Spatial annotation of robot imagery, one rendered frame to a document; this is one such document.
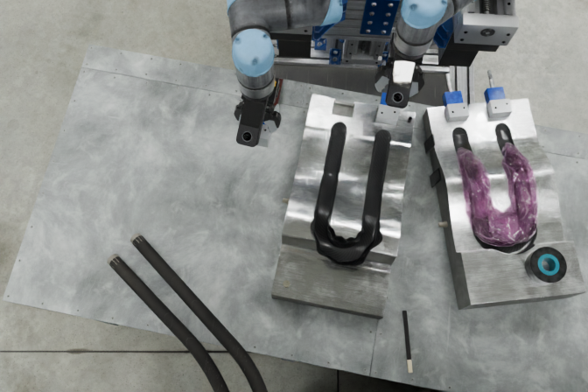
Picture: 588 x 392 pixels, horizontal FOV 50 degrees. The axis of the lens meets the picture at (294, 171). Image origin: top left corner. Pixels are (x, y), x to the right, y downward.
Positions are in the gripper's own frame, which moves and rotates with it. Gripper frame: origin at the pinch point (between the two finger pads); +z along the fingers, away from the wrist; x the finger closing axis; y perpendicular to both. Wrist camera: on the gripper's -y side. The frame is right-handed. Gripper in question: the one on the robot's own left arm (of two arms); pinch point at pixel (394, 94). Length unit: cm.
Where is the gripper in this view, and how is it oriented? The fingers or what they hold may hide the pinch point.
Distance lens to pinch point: 147.1
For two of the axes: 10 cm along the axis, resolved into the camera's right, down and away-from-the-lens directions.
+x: -9.8, -1.9, 0.6
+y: 1.9, -9.3, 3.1
